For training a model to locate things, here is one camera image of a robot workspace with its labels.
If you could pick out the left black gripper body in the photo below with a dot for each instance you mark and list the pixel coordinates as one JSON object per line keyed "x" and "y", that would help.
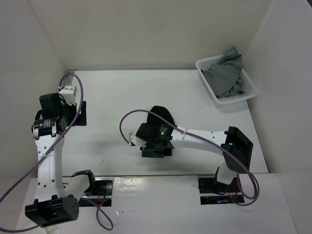
{"x": 68, "y": 111}

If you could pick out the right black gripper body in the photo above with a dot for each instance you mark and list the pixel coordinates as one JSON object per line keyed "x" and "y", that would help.
{"x": 148, "y": 151}

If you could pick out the black skirt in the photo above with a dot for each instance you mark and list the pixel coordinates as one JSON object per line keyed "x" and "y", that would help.
{"x": 158, "y": 116}

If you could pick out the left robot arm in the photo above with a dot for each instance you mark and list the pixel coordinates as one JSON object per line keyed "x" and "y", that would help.
{"x": 54, "y": 202}

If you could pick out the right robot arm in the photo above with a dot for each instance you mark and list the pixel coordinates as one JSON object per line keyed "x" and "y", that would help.
{"x": 232, "y": 145}

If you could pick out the grey skirt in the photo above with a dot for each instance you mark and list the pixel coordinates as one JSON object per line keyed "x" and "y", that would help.
{"x": 224, "y": 76}

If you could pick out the white perforated plastic basket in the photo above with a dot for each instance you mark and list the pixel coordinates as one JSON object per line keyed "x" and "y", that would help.
{"x": 249, "y": 88}

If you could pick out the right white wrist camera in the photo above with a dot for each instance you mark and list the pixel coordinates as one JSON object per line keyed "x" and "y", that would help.
{"x": 135, "y": 141}

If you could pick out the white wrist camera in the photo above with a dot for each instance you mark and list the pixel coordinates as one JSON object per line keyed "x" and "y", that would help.
{"x": 69, "y": 92}
{"x": 135, "y": 141}

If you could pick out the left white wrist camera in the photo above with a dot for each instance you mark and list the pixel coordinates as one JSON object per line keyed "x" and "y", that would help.
{"x": 69, "y": 92}

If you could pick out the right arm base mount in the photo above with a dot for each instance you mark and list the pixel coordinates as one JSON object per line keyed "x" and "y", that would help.
{"x": 213, "y": 192}

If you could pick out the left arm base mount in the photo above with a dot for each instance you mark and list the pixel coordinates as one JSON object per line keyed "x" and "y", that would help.
{"x": 101, "y": 194}

